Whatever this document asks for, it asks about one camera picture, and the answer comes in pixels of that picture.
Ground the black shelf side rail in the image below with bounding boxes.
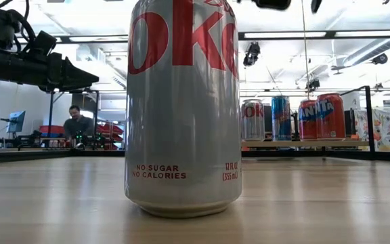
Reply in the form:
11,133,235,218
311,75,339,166
341,85,376,153

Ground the person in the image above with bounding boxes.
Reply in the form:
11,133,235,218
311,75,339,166
62,104,96,140

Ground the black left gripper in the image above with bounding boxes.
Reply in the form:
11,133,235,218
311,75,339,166
10,50,100,92

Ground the silver Diet Coke can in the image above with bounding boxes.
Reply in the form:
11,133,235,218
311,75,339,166
124,0,243,219
241,98,265,142

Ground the grey hanging box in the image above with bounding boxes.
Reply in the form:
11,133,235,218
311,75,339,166
71,93,98,113

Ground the red Fanta soda can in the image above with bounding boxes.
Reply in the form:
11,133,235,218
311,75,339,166
297,99,318,142
316,92,347,141

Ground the black ceiling mounted camera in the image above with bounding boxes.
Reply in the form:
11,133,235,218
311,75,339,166
242,41,262,68
305,78,321,92
370,53,389,66

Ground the floral cloth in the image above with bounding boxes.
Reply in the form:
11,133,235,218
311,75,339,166
353,108,390,153

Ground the wooden shelf board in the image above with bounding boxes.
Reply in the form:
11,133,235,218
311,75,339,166
241,140,370,148

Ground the blue Celsius can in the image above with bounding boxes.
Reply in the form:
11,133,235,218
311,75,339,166
271,96,292,142

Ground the black background rack frame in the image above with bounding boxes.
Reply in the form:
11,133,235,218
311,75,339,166
47,88,100,150

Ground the red storage bin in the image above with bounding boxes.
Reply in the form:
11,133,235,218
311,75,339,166
39,125,66,136

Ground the computer monitor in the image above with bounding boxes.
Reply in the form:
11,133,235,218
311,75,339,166
6,110,27,135

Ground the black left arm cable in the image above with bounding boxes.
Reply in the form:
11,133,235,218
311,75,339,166
0,0,37,47

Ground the black metal table frame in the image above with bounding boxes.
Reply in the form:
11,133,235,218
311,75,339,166
0,148,390,165

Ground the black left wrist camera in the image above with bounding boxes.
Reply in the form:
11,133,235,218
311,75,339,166
28,30,58,57

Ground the red blue shelving cart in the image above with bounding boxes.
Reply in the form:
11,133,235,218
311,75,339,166
93,121,125,150

